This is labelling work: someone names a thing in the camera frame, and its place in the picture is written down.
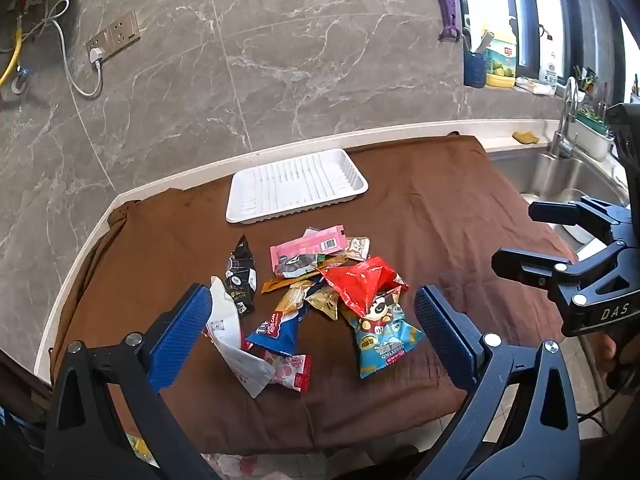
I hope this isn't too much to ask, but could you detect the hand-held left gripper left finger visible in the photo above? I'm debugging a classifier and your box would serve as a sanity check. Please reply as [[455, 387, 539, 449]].
[[44, 284, 221, 480]]

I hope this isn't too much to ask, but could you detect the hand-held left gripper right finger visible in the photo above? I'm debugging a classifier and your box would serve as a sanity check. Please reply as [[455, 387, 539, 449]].
[[414, 285, 583, 480]]

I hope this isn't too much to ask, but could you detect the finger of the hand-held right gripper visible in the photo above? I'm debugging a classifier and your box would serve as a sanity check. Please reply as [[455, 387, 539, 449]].
[[491, 240, 631, 320], [529, 196, 630, 241]]

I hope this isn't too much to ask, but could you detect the blue cartoon snack packet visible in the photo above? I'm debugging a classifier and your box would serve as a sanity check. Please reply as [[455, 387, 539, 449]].
[[342, 290, 426, 379]]

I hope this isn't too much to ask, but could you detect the black snack packet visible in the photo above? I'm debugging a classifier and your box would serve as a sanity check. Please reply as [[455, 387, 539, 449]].
[[222, 235, 258, 316]]

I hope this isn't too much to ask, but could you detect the blue white cake packet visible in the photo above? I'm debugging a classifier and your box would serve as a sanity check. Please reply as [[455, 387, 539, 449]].
[[245, 280, 313, 358]]

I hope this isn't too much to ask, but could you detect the red triangular snack packet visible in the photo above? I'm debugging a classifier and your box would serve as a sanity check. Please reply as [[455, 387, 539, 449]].
[[320, 256, 408, 321]]

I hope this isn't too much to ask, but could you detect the orange long snack packet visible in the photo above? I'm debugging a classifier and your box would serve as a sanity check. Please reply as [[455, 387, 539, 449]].
[[261, 255, 348, 295]]

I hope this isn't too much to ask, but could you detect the small red white snack packet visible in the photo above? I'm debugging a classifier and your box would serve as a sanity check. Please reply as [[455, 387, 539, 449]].
[[262, 350, 313, 393]]

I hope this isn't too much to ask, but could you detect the clear white orange packet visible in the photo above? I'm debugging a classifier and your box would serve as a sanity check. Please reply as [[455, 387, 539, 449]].
[[345, 237, 371, 261]]

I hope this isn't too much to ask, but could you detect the gold snack packet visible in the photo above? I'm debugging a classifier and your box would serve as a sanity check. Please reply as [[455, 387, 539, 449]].
[[303, 285, 341, 321]]

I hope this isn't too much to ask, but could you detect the clear seed snack packet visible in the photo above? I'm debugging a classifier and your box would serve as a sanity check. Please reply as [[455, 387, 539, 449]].
[[277, 254, 321, 278]]

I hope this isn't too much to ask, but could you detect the pink snack packet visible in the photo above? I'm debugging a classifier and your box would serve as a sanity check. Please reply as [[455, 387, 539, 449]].
[[270, 225, 348, 273]]

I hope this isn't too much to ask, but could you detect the white plastic tray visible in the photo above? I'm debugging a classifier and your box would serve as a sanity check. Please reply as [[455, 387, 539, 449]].
[[225, 148, 370, 224]]

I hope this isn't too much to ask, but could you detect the person's right hand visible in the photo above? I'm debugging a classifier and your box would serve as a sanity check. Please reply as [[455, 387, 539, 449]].
[[597, 332, 626, 376]]

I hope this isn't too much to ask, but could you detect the steel sink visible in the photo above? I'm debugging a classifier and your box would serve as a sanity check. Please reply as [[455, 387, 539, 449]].
[[487, 150, 631, 261]]

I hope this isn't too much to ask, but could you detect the white drain rack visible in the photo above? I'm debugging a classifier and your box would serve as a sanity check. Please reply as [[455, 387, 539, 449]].
[[572, 107, 616, 161]]

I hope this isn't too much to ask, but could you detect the metal faucet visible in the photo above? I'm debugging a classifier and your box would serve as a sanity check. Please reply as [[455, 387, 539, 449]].
[[547, 76, 581, 158]]

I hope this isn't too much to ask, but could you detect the white folded cloth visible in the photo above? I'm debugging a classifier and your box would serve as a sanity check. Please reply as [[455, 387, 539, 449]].
[[515, 77, 557, 97]]

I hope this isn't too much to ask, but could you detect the brown cloth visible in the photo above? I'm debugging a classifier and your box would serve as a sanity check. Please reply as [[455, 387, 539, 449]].
[[50, 135, 578, 456]]

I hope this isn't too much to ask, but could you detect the window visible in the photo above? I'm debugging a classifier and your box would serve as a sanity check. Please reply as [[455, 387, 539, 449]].
[[460, 0, 640, 111]]

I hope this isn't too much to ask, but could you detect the yellow dish soap bottle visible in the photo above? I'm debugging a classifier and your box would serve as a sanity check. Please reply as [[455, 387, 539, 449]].
[[485, 32, 518, 89]]

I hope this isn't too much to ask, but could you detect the blue utensil cup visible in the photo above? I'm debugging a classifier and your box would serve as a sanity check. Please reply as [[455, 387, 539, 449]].
[[462, 50, 487, 88]]

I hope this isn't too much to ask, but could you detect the purple peeler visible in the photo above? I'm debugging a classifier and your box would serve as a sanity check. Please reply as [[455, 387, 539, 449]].
[[436, 0, 462, 42]]

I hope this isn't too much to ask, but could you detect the metal pipe fitting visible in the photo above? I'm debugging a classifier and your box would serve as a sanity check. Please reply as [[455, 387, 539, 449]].
[[10, 62, 31, 96]]

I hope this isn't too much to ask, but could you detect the white power cable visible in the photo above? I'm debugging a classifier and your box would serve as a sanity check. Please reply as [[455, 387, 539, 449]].
[[42, 0, 103, 97]]

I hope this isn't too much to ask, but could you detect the wall socket panel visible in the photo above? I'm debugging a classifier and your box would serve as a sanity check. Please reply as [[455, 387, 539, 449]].
[[85, 9, 142, 61]]

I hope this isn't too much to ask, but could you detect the yellow hose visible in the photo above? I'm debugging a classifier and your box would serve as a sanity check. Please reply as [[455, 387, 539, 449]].
[[0, 15, 23, 88]]

